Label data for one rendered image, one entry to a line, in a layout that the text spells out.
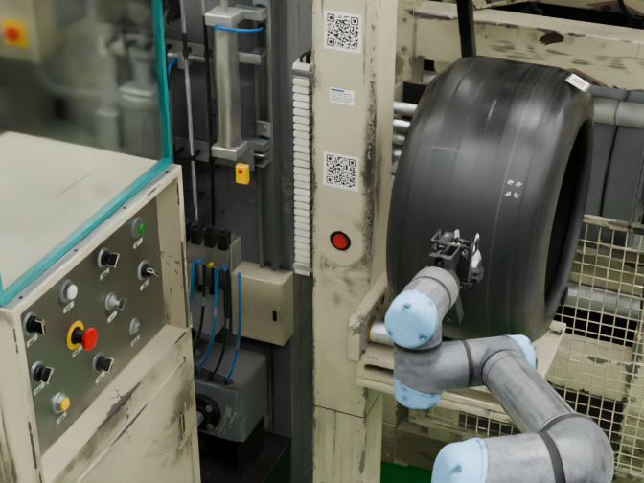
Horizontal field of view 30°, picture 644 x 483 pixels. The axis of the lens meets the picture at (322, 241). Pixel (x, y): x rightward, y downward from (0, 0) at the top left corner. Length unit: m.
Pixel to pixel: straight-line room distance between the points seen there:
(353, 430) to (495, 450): 1.23
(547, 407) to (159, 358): 0.97
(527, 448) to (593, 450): 0.09
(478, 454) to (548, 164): 0.77
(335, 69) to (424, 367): 0.69
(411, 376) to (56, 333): 0.64
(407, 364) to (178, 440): 0.84
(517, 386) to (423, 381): 0.18
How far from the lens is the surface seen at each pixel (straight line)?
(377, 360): 2.45
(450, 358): 1.88
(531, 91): 2.21
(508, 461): 1.51
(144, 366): 2.39
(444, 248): 1.98
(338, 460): 2.79
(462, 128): 2.16
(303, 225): 2.49
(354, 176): 2.37
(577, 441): 1.55
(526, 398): 1.73
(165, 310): 2.49
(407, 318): 1.80
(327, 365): 2.64
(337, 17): 2.26
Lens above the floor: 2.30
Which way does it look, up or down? 30 degrees down
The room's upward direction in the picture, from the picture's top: straight up
